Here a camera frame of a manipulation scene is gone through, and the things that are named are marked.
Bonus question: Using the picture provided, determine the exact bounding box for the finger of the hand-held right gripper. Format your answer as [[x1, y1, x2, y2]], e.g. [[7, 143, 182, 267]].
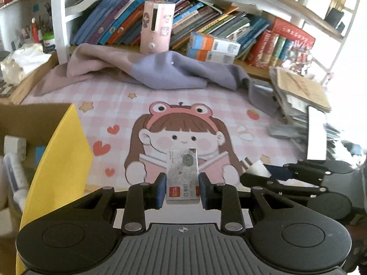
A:
[[270, 161, 355, 188], [240, 173, 328, 199]]

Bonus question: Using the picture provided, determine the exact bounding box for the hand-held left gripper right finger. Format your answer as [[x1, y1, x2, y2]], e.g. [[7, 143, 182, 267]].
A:
[[199, 173, 299, 233]]

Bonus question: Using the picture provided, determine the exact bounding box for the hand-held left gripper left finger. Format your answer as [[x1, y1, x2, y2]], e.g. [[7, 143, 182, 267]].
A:
[[72, 173, 167, 235]]

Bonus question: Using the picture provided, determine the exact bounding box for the silver staple box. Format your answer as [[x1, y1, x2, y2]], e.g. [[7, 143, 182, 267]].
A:
[[166, 147, 202, 205]]

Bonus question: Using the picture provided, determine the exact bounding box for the silver card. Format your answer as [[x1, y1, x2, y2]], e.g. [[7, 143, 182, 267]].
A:
[[245, 160, 272, 177]]

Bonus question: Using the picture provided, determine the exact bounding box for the cardboard box with yellow rim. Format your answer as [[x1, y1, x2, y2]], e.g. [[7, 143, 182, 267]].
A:
[[0, 103, 94, 275]]

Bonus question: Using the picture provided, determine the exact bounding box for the stack of papers and envelopes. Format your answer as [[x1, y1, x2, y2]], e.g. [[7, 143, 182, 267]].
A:
[[267, 65, 342, 151]]

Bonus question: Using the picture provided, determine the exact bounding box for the grey folder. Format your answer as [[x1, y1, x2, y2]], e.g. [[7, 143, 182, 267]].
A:
[[248, 80, 285, 118]]

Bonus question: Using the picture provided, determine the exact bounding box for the pink printed desk mat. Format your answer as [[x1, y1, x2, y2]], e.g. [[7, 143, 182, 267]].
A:
[[21, 77, 311, 197]]

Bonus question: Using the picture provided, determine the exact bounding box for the pink and purple cloth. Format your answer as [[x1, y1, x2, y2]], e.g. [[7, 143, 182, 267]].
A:
[[34, 43, 250, 93]]

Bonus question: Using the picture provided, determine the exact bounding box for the small blue box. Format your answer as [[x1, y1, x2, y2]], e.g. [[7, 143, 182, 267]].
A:
[[34, 146, 47, 167]]

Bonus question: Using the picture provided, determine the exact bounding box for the row of red books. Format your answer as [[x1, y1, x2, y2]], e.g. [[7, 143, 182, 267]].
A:
[[246, 17, 316, 73]]

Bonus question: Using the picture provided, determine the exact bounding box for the orange and blue carton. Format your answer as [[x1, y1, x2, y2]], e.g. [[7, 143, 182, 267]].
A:
[[186, 49, 236, 65], [189, 32, 242, 54]]

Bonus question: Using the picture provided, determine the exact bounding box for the white tube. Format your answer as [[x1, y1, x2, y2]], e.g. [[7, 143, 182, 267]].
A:
[[2, 153, 30, 191]]

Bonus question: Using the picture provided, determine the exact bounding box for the black pen cup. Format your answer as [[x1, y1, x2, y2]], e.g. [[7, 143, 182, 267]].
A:
[[325, 7, 345, 30]]

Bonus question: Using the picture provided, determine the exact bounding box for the pink cartoon cylinder dispenser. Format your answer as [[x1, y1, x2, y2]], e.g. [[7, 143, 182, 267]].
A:
[[140, 1, 175, 55]]

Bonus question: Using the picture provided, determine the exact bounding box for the row of colourful books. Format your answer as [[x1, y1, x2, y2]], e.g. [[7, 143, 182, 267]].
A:
[[70, 0, 272, 61]]

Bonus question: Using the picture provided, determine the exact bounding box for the green capped bottle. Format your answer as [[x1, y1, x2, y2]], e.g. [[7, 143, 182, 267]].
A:
[[42, 33, 57, 52]]

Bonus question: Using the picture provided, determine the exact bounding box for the white crumpled plastic bag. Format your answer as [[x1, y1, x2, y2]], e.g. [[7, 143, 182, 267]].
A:
[[0, 44, 51, 85]]

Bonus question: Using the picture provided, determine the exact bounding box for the wooden bookshelf with white posts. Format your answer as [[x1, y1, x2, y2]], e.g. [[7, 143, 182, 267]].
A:
[[50, 0, 362, 81]]

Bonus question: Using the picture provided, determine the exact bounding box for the white cubby shelf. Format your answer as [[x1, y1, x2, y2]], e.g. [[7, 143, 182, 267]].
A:
[[0, 0, 53, 49]]

